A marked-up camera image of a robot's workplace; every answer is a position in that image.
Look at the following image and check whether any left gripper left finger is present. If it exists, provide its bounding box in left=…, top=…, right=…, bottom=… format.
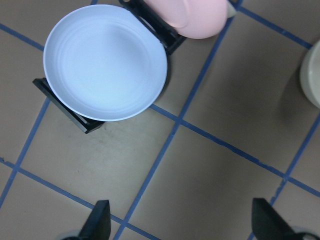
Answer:
left=78, top=200, right=111, bottom=240

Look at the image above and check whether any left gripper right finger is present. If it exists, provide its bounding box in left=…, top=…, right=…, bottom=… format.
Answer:
left=251, top=198, right=297, bottom=240

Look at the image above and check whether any blue plate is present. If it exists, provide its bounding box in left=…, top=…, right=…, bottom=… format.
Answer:
left=42, top=4, right=168, bottom=123

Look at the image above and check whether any pink plate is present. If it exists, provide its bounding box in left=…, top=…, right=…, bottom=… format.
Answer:
left=145, top=0, right=229, bottom=39

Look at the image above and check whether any cream bowl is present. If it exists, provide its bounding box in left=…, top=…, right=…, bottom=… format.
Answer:
left=299, top=40, right=320, bottom=109

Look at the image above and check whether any black dish rack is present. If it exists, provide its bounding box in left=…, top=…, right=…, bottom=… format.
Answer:
left=32, top=0, right=187, bottom=135

